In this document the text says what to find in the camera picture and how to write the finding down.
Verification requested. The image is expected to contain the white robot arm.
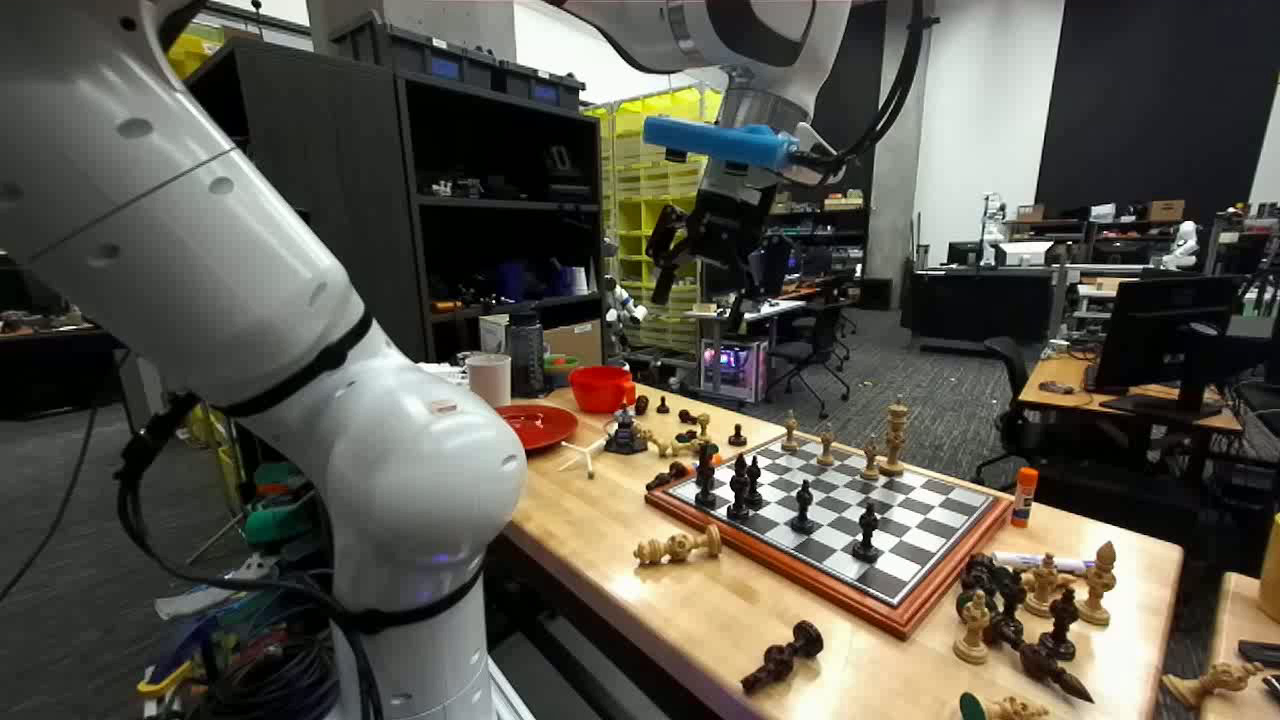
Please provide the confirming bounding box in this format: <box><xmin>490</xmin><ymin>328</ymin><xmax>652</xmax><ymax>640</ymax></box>
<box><xmin>0</xmin><ymin>0</ymin><xmax>530</xmax><ymax>720</ymax></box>

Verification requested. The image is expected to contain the black shelving unit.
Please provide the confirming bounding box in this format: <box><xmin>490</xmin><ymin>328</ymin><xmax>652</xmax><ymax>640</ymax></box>
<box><xmin>190</xmin><ymin>35</ymin><xmax>605</xmax><ymax>360</ymax></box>

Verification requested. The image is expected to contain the tall yellow chess piece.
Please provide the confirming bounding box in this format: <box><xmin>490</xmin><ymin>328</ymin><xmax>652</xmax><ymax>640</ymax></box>
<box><xmin>879</xmin><ymin>398</ymin><xmax>909</xmax><ymax>476</ymax></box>

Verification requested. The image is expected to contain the white plastic cup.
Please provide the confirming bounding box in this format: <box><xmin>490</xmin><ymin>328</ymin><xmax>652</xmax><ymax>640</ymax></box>
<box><xmin>462</xmin><ymin>353</ymin><xmax>514</xmax><ymax>406</ymax></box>

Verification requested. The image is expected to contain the dark chess piece on board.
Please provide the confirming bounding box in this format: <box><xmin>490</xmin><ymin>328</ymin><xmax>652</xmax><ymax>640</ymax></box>
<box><xmin>695</xmin><ymin>440</ymin><xmax>716</xmax><ymax>509</ymax></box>
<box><xmin>794</xmin><ymin>479</ymin><xmax>816</xmax><ymax>534</ymax></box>
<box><xmin>853</xmin><ymin>500</ymin><xmax>879</xmax><ymax>563</ymax></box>
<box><xmin>730</xmin><ymin>456</ymin><xmax>762</xmax><ymax>525</ymax></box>

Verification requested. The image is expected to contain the long dark chess piece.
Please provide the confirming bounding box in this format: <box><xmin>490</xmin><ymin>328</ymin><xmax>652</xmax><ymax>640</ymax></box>
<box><xmin>1016</xmin><ymin>642</ymin><xmax>1091</xmax><ymax>701</ymax></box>

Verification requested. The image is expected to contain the lying yellow chess piece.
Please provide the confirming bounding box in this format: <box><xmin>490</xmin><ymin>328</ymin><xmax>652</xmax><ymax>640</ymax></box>
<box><xmin>632</xmin><ymin>525</ymin><xmax>725</xmax><ymax>569</ymax></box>

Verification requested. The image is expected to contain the red plastic plate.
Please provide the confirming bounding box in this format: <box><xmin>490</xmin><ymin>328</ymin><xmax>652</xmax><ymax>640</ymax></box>
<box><xmin>502</xmin><ymin>403</ymin><xmax>575</xmax><ymax>451</ymax></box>

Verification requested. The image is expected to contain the dark knight chess piece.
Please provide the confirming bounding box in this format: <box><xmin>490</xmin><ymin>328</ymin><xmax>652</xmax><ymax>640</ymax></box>
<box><xmin>960</xmin><ymin>554</ymin><xmax>1025</xmax><ymax>617</ymax></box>

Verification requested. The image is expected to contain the red plastic bowl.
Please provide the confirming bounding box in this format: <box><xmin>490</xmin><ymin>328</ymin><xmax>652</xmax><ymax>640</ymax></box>
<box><xmin>568</xmin><ymin>365</ymin><xmax>637</xmax><ymax>415</ymax></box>

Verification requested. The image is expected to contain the black computer monitor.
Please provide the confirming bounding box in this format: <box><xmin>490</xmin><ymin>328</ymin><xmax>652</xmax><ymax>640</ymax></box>
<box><xmin>1089</xmin><ymin>275</ymin><xmax>1237</xmax><ymax>403</ymax></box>

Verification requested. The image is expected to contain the yellow chess piece beside mat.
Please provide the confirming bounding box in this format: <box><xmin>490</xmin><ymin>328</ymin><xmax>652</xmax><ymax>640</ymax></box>
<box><xmin>1160</xmin><ymin>662</ymin><xmax>1262</xmax><ymax>706</ymax></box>

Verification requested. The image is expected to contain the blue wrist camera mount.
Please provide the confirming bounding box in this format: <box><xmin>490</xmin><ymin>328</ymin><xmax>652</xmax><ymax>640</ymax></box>
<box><xmin>643</xmin><ymin>117</ymin><xmax>832</xmax><ymax>173</ymax></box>

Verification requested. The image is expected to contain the orange capped marker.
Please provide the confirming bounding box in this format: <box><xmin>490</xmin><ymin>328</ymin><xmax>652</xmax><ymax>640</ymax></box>
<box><xmin>1013</xmin><ymin>463</ymin><xmax>1040</xmax><ymax>529</ymax></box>

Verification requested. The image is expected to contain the wooden framed chess board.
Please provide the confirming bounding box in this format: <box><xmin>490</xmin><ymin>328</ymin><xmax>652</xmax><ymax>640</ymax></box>
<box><xmin>643</xmin><ymin>434</ymin><xmax>1007</xmax><ymax>636</ymax></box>

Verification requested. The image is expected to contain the lying dark chess piece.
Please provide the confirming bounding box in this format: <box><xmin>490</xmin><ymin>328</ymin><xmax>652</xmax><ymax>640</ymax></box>
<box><xmin>742</xmin><ymin>620</ymin><xmax>826</xmax><ymax>693</ymax></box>

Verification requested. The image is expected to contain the round dark chess piece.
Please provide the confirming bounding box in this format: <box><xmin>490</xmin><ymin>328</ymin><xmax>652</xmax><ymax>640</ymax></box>
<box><xmin>1043</xmin><ymin>586</ymin><xmax>1080</xmax><ymax>661</ymax></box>

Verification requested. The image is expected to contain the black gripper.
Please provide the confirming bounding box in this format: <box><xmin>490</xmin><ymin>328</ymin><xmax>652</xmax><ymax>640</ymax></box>
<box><xmin>650</xmin><ymin>187</ymin><xmax>772</xmax><ymax>304</ymax></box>

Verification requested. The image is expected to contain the wooden office desk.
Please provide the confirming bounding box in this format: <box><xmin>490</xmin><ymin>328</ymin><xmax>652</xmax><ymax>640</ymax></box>
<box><xmin>1016</xmin><ymin>353</ymin><xmax>1243</xmax><ymax>434</ymax></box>

